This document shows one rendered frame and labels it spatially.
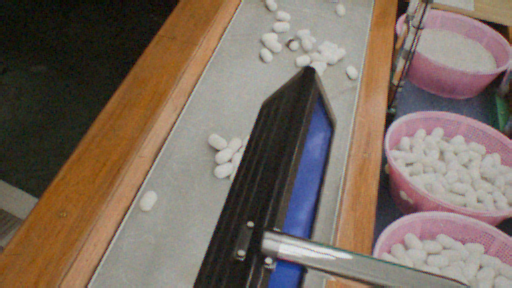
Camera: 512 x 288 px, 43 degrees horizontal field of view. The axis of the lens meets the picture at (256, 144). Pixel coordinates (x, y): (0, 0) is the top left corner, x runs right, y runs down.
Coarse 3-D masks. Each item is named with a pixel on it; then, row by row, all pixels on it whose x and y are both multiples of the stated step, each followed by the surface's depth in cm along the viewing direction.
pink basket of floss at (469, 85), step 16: (432, 16) 157; (448, 16) 158; (464, 16) 157; (448, 32) 159; (480, 32) 156; (496, 32) 153; (416, 64) 143; (432, 64) 139; (496, 64) 150; (416, 80) 146; (432, 80) 143; (448, 80) 141; (464, 80) 140; (480, 80) 141; (448, 96) 145; (464, 96) 145
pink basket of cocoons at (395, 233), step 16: (400, 224) 99; (416, 224) 101; (432, 224) 102; (448, 224) 102; (464, 224) 102; (480, 224) 101; (384, 240) 96; (400, 240) 100; (464, 240) 102; (480, 240) 102; (496, 240) 100; (496, 256) 101
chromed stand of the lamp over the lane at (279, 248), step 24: (240, 240) 45; (264, 240) 44; (288, 240) 44; (312, 240) 44; (264, 264) 44; (288, 264) 44; (312, 264) 43; (336, 264) 43; (360, 264) 43; (384, 264) 44
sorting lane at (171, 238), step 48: (288, 0) 155; (240, 48) 135; (288, 48) 138; (192, 96) 120; (240, 96) 122; (336, 96) 127; (192, 144) 109; (336, 144) 115; (144, 192) 99; (192, 192) 101; (336, 192) 106; (144, 240) 92; (192, 240) 93
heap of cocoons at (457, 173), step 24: (408, 144) 119; (432, 144) 119; (456, 144) 120; (384, 168) 115; (408, 168) 115; (432, 168) 115; (456, 168) 115; (480, 168) 118; (504, 168) 117; (432, 192) 111; (456, 192) 112; (480, 192) 111; (504, 192) 114
